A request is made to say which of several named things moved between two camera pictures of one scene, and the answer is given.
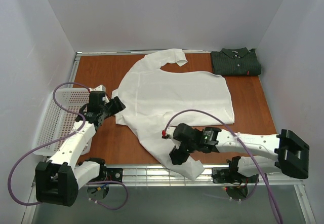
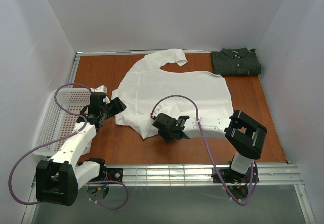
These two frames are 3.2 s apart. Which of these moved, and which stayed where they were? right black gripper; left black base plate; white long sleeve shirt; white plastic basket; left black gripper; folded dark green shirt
Moved: right black gripper; white long sleeve shirt
Stayed: folded dark green shirt; left black base plate; left black gripper; white plastic basket
